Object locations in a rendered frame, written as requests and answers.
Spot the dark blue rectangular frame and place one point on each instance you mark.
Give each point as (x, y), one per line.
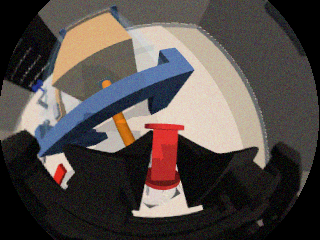
(158, 84)

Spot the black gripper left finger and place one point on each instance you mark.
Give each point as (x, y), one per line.
(127, 167)

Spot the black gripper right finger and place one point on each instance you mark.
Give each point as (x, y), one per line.
(201, 169)

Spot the red flat bar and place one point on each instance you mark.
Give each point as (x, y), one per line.
(60, 173)

